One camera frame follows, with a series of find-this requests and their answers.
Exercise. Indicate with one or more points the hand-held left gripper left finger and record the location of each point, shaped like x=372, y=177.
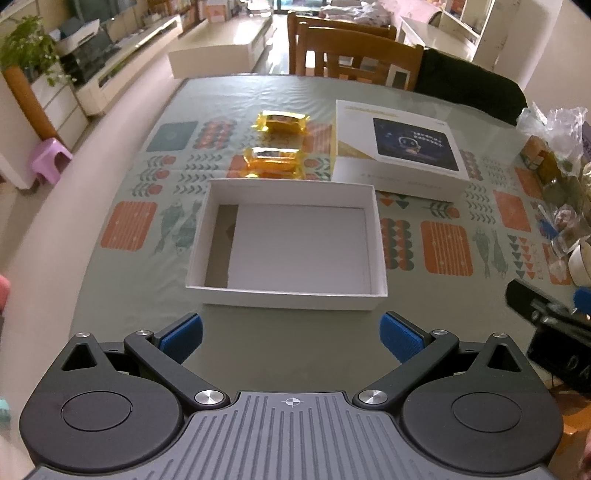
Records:
x=183, y=334

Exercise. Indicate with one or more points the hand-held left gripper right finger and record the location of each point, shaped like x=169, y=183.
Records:
x=398, y=339

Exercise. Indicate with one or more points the white cardboard box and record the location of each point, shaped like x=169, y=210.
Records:
x=295, y=249

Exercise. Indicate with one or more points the white box lid tablet print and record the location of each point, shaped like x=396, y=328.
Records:
x=406, y=147

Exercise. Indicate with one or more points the yellow snack packet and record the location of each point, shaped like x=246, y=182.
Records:
x=273, y=162
x=282, y=122

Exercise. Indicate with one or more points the desktop with patterned tablecloth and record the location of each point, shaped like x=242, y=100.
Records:
x=295, y=332

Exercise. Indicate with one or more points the white bowl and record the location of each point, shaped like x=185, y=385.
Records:
x=581, y=265

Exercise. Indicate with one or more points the pile of plastic bags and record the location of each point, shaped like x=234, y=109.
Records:
x=561, y=170

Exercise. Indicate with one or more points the purple plastic stool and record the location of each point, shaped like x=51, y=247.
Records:
x=48, y=159

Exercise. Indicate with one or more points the white drawer cabinet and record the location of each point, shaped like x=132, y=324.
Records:
x=60, y=108

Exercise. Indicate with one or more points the black cloth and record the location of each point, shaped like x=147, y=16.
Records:
x=466, y=85

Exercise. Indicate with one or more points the white tv cabinet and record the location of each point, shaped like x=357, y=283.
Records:
x=129, y=60

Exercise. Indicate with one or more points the wooden chair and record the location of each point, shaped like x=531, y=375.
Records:
x=323, y=23
x=360, y=57

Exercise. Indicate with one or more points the white low bench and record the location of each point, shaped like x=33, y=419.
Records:
x=217, y=48

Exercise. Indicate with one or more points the black and white printer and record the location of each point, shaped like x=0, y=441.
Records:
x=85, y=57

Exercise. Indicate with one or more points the white side table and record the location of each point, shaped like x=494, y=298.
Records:
x=438, y=37

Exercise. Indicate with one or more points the green potted plant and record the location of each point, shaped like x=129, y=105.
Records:
x=30, y=46

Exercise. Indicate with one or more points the white shelf unit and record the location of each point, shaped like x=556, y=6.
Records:
x=466, y=18

